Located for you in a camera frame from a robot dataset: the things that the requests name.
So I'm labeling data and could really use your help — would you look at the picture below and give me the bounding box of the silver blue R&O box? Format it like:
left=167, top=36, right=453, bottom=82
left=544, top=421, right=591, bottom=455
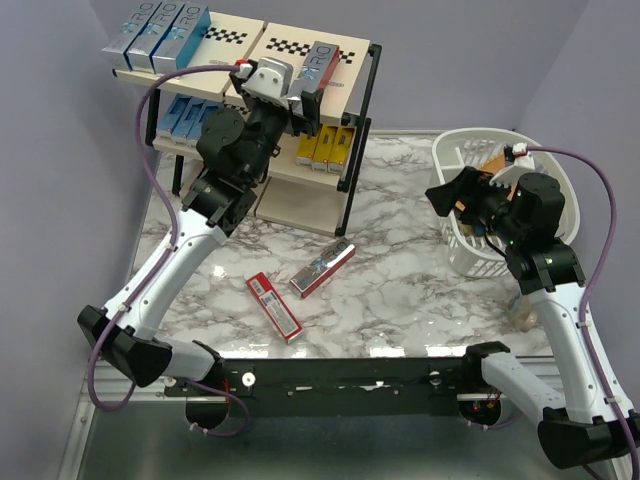
left=127, top=1, right=185, bottom=73

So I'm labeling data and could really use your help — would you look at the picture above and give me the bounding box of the woven wicker fan tray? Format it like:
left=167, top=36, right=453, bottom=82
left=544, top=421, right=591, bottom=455
left=454, top=154, right=506, bottom=215

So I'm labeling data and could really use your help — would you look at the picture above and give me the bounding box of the black mounting rail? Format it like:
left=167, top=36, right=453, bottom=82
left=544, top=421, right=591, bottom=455
left=164, top=357, right=521, bottom=421

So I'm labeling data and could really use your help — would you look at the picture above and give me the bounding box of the beige three-tier shelf rack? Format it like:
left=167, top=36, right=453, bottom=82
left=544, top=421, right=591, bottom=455
left=105, top=1, right=381, bottom=236

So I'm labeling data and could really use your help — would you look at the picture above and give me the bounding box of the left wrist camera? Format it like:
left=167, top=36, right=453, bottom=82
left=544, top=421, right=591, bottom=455
left=235, top=57, right=301, bottom=108

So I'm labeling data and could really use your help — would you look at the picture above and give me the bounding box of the red R&O toothpaste box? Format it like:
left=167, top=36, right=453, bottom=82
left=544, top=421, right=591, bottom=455
left=288, top=41, right=340, bottom=115

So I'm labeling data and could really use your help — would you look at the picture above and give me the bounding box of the blue metallic toothpaste box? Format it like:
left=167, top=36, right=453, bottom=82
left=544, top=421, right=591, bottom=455
left=152, top=2, right=211, bottom=75

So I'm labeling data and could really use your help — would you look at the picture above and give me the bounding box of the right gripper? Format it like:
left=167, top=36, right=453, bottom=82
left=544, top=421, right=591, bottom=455
left=426, top=164, right=525, bottom=244

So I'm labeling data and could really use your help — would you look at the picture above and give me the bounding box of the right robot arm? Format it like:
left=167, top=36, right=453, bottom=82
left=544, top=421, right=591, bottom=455
left=425, top=167, right=639, bottom=478

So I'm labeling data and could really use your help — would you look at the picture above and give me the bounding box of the red toothpaste box barcode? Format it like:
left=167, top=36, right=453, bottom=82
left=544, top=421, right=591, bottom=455
left=246, top=272, right=303, bottom=344

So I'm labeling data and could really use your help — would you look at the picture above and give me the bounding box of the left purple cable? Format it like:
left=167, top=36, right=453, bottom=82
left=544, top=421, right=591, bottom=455
left=85, top=62, right=251, bottom=439

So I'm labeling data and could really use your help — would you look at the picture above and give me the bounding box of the yellow toothpaste box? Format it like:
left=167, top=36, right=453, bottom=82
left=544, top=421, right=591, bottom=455
left=327, top=127, right=355, bottom=174
left=311, top=126, right=338, bottom=172
left=296, top=135, right=318, bottom=168

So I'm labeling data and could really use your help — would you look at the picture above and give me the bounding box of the light blue toothpaste box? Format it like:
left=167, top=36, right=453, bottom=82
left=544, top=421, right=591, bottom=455
left=187, top=100, right=224, bottom=148
left=171, top=97, right=205, bottom=145
left=156, top=94, right=191, bottom=138

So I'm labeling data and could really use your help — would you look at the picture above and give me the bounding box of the white plastic dish basket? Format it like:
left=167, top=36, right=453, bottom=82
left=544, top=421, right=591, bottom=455
left=431, top=128, right=580, bottom=278

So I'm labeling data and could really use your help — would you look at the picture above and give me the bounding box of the silver red R&O box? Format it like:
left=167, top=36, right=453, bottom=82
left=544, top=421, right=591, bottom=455
left=289, top=237, right=356, bottom=299

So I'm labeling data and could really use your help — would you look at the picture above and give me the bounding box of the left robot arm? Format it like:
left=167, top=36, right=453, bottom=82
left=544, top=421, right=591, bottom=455
left=78, top=90, right=324, bottom=395

